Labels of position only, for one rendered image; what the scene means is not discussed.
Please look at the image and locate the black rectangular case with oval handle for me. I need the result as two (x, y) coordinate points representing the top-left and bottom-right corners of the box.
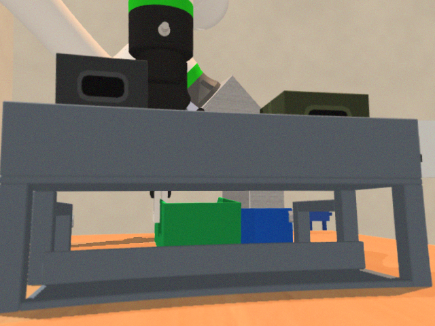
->
(55, 53), (148, 109)

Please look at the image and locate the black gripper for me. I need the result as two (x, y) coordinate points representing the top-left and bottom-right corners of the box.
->
(135, 53), (205, 223)

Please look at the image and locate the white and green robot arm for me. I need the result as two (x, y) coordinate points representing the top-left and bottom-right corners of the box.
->
(0, 0), (229, 108)

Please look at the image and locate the grey shelf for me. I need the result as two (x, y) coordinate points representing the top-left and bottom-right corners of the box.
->
(0, 101), (433, 314)

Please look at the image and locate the blue bin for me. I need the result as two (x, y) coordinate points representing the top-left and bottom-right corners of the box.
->
(241, 208), (293, 244)

